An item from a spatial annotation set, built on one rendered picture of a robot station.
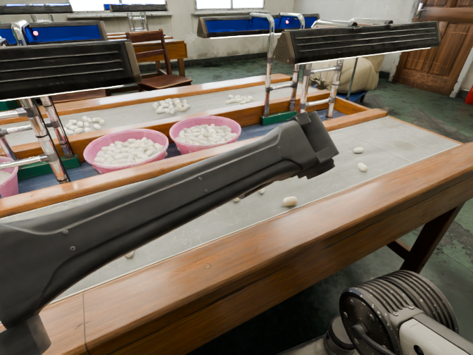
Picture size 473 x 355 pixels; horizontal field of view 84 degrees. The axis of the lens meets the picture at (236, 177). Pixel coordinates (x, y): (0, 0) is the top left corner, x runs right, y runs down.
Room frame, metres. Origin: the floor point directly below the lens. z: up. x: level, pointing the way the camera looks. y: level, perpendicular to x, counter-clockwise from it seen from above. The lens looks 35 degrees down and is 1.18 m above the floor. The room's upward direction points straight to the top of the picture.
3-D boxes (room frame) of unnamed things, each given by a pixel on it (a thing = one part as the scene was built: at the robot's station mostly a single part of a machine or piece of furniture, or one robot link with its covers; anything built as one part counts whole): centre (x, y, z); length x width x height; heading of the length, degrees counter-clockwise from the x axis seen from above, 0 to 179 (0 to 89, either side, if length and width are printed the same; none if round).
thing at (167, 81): (2.83, 0.76, 0.45); 0.44 x 0.43 x 0.91; 139
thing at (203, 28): (1.35, -0.13, 1.08); 0.62 x 0.08 x 0.07; 118
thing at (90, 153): (0.78, 0.36, 0.72); 0.27 x 0.27 x 0.10
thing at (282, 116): (1.28, -0.17, 0.90); 0.20 x 0.19 x 0.45; 118
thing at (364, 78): (3.33, -1.30, 0.40); 0.74 x 0.56 x 0.38; 120
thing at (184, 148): (0.91, 0.12, 0.72); 0.27 x 0.27 x 0.10
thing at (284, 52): (0.86, -0.39, 1.08); 0.62 x 0.08 x 0.07; 118
